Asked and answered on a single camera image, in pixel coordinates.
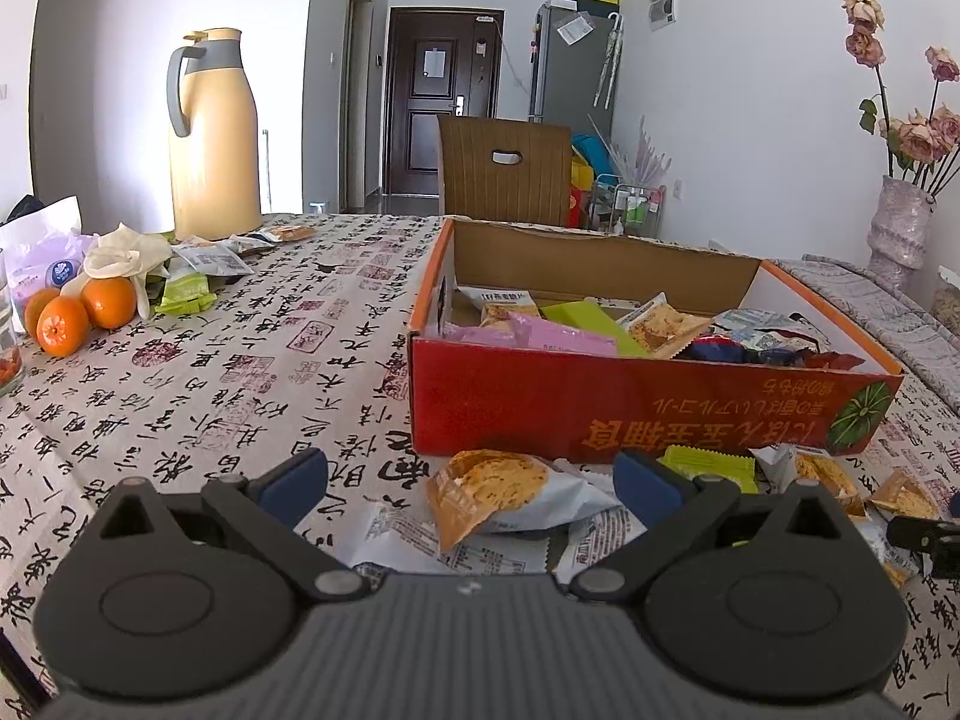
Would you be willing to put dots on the red gift box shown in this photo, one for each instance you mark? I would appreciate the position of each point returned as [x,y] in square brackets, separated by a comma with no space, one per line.
[579,206]

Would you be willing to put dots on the clear jar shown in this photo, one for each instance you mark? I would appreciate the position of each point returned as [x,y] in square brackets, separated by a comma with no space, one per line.
[946,296]

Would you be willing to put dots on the small brown snack packet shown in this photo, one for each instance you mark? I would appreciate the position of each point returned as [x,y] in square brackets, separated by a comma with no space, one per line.
[292,232]

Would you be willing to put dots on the white orange cookie packet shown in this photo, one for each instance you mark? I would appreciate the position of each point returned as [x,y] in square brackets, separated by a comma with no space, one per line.
[821,469]

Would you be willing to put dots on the white printed snack packet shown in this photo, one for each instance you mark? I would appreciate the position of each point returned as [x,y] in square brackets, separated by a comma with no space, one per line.
[592,547]

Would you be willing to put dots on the lime green packets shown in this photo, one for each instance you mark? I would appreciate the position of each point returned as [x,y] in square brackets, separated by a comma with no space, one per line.
[184,292]

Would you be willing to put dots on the white dark snack packet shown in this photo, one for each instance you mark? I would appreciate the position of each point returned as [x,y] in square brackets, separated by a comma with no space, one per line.
[251,241]

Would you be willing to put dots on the dark brown door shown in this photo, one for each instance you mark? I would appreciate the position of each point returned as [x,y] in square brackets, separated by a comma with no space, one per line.
[420,127]

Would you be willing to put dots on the white blue oat packet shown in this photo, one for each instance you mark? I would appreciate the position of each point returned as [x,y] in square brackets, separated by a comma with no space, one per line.
[750,322]

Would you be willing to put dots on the grey refrigerator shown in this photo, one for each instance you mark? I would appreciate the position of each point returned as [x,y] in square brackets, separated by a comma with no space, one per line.
[570,82]

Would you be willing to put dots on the white purple decorative branches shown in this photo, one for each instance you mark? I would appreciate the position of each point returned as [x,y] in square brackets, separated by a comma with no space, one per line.
[645,154]

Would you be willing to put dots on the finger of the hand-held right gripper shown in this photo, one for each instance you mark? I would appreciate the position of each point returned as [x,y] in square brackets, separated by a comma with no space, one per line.
[922,532]

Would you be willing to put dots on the cream rubber glove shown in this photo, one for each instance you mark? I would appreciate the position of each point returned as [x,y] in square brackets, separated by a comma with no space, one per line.
[120,255]

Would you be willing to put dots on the dried pink roses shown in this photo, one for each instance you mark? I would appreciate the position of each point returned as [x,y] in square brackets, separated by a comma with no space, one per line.
[919,135]

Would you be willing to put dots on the pale pink vase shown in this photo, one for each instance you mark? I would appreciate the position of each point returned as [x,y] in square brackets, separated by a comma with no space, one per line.
[900,225]

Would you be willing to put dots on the green white snack packet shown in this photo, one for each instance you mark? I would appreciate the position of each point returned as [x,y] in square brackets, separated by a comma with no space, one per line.
[712,469]

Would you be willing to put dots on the yellow thermos jug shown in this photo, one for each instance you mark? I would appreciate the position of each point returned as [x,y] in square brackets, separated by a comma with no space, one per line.
[214,165]

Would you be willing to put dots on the blue bag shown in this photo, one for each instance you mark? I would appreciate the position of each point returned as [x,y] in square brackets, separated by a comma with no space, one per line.
[592,150]

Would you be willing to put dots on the small orange snack packet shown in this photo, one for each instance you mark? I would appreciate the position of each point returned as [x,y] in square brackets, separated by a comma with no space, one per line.
[900,499]

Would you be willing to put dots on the white wall socket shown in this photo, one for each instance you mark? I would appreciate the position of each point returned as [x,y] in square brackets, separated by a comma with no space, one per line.
[677,187]

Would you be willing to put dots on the grey quilted cloth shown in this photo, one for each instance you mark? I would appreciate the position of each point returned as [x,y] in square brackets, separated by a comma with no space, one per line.
[862,292]

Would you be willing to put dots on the orange mandarin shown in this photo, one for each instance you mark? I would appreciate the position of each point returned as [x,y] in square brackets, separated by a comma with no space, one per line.
[61,326]
[109,304]
[36,307]

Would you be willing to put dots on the white purple plastic bag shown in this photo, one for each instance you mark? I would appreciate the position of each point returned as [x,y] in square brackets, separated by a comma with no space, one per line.
[37,262]

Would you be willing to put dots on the grey printed snack packet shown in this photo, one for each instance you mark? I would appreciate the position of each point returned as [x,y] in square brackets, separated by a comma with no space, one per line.
[210,259]

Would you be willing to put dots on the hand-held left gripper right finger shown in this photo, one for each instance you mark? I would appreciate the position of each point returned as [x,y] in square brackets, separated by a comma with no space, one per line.
[645,484]

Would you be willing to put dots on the blue red candy wrapper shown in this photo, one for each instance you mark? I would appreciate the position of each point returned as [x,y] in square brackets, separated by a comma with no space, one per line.
[716,349]

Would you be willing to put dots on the red cardboard box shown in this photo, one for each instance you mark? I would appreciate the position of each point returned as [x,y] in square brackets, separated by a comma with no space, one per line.
[600,405]

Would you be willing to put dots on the white folded umbrella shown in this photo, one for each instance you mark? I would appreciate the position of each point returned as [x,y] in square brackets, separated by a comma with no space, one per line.
[613,52]

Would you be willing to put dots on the calligraphy printed tablecloth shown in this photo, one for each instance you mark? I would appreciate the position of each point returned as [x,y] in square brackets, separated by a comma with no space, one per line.
[262,360]

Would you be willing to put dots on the black bag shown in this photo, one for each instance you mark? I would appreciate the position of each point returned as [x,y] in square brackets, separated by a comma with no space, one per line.
[26,208]

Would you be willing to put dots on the yellow bag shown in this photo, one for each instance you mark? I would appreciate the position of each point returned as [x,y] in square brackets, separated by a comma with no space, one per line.
[581,169]

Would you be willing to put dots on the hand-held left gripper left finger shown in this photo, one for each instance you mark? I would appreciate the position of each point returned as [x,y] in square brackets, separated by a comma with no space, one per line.
[292,480]

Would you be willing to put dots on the brown wooden chair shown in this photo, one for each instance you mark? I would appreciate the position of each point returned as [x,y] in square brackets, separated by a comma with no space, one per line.
[480,180]

